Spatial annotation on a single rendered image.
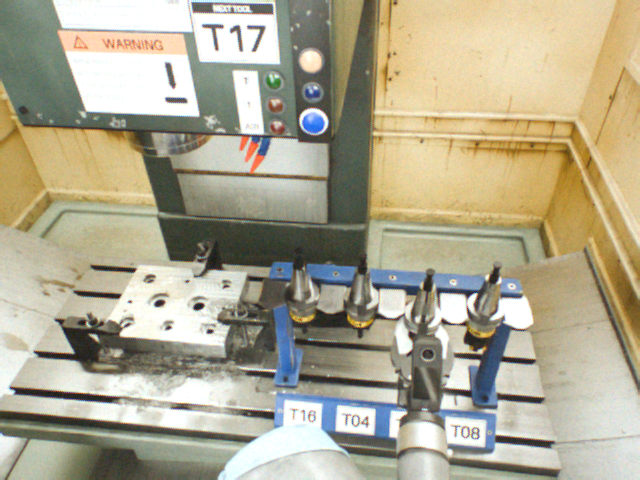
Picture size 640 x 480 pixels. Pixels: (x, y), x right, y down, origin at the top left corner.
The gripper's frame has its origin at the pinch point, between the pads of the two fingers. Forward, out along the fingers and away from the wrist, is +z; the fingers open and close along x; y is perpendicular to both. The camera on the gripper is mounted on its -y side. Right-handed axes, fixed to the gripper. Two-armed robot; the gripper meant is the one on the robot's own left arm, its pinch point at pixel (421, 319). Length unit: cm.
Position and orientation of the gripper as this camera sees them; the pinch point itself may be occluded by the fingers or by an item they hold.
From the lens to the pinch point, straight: 96.0
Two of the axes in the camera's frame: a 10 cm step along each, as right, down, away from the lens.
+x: 9.9, 0.8, -1.0
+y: 0.1, 7.5, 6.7
